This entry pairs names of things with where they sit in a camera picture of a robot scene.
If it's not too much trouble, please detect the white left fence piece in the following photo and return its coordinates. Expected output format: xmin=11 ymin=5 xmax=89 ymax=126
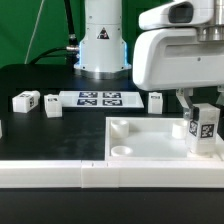
xmin=0 ymin=120 xmax=2 ymax=139

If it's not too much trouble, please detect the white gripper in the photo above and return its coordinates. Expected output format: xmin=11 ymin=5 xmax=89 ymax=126
xmin=132 ymin=0 xmax=224 ymax=120

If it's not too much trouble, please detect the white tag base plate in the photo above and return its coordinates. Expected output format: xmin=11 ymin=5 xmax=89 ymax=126
xmin=59 ymin=91 xmax=144 ymax=108

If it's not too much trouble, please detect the white front fence rail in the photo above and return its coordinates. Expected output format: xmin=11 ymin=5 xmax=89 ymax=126
xmin=0 ymin=160 xmax=224 ymax=188

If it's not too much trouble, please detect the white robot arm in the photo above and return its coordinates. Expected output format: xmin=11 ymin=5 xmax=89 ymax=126
xmin=74 ymin=0 xmax=224 ymax=109

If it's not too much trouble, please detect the thin white cable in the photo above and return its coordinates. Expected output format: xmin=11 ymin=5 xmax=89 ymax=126
xmin=24 ymin=0 xmax=46 ymax=65

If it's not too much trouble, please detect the white square tabletop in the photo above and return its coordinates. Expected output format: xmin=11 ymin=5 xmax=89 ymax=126
xmin=105 ymin=117 xmax=224 ymax=161

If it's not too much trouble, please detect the black thick cable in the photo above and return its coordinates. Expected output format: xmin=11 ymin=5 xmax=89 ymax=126
xmin=28 ymin=0 xmax=81 ymax=65

